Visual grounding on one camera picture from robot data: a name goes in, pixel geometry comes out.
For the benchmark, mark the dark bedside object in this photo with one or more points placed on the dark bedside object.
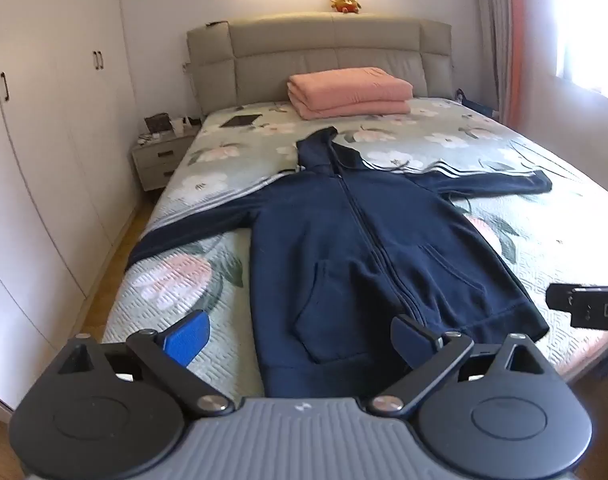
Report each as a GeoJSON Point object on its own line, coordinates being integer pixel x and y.
{"type": "Point", "coordinates": [476, 105]}

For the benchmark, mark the dark tablet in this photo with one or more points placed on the dark tablet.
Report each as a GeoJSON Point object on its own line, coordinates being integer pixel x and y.
{"type": "Point", "coordinates": [240, 121]}

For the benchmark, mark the bed with floral bedspread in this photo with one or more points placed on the bed with floral bedspread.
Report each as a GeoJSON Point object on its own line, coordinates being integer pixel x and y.
{"type": "Point", "coordinates": [209, 280]}

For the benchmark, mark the grey nightstand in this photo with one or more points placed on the grey nightstand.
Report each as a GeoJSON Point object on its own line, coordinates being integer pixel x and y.
{"type": "Point", "coordinates": [156, 160]}

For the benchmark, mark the beige padded headboard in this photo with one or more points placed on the beige padded headboard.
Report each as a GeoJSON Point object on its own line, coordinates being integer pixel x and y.
{"type": "Point", "coordinates": [304, 60]}

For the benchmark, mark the small dark item on headboard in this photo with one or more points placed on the small dark item on headboard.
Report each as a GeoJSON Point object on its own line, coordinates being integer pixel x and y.
{"type": "Point", "coordinates": [217, 24]}

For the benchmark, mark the orange plush toy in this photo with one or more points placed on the orange plush toy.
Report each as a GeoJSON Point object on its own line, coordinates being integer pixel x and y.
{"type": "Point", "coordinates": [346, 3]}

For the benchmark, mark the bright window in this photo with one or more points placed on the bright window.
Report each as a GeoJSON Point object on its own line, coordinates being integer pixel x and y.
{"type": "Point", "coordinates": [588, 20]}

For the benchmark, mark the navy hooded zip jacket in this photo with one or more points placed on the navy hooded zip jacket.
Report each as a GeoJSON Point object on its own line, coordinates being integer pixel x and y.
{"type": "Point", "coordinates": [364, 255]}

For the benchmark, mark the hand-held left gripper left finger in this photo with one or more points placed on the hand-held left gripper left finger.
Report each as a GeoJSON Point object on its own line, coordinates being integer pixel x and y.
{"type": "Point", "coordinates": [186, 342]}

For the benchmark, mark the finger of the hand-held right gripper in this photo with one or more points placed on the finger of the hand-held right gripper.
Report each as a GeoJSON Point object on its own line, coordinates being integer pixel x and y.
{"type": "Point", "coordinates": [558, 297]}

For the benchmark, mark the dark patterned box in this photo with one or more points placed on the dark patterned box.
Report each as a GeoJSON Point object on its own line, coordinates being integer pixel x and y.
{"type": "Point", "coordinates": [157, 123]}

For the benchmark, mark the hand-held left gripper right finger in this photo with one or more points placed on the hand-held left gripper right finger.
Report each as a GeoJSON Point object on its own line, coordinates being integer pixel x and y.
{"type": "Point", "coordinates": [408, 342]}

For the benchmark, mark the folded pink blanket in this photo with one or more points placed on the folded pink blanket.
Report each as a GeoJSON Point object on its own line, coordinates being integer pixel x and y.
{"type": "Point", "coordinates": [349, 92]}

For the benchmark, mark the pink and grey curtain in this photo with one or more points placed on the pink and grey curtain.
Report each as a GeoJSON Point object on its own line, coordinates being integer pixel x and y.
{"type": "Point", "coordinates": [513, 45]}

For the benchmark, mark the white wardrobe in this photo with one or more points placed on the white wardrobe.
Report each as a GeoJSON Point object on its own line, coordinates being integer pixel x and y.
{"type": "Point", "coordinates": [49, 160]}

